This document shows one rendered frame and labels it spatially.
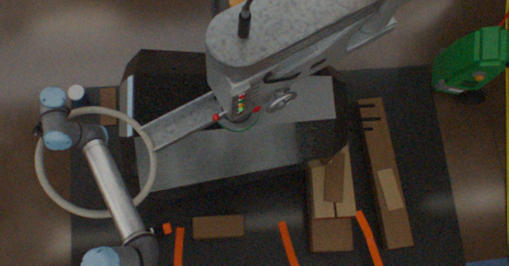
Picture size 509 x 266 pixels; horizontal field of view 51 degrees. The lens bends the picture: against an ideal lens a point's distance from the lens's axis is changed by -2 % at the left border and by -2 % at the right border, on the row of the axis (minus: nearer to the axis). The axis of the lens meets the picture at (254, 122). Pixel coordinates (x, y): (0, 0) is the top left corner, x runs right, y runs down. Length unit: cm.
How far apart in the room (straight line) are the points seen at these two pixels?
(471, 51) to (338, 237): 137
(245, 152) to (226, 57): 99
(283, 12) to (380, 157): 175
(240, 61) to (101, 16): 218
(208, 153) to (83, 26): 155
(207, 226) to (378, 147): 117
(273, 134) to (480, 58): 141
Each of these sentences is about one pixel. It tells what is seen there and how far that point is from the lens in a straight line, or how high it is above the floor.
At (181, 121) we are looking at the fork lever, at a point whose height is 108.
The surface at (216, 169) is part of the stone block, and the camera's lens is 276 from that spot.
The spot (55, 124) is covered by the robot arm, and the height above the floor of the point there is 152.
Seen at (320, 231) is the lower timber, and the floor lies 15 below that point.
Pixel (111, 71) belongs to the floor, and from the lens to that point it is 370.
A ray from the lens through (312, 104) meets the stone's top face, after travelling 272.
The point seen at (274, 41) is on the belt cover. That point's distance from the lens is 185.
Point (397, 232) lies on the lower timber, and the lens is 341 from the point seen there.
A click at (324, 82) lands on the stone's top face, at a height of 82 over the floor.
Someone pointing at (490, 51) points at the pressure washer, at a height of 56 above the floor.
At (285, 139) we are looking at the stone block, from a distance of 271.
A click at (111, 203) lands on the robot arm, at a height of 153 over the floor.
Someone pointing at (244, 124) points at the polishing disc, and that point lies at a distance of 259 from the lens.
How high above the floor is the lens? 336
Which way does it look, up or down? 73 degrees down
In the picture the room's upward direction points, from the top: 12 degrees clockwise
